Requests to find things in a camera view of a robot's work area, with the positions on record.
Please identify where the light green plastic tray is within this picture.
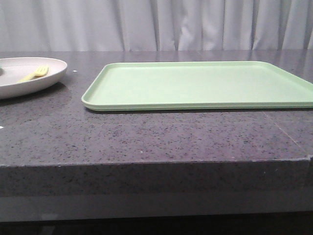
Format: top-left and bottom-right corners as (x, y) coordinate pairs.
(81, 61), (313, 112)

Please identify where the yellow plastic fork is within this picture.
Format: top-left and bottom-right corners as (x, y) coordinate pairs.
(17, 66), (49, 83)

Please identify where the cream round plate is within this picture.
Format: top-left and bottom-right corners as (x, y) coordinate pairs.
(0, 57), (67, 99)

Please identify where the white pleated curtain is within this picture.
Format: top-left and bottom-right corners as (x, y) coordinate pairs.
(0, 0), (313, 51)

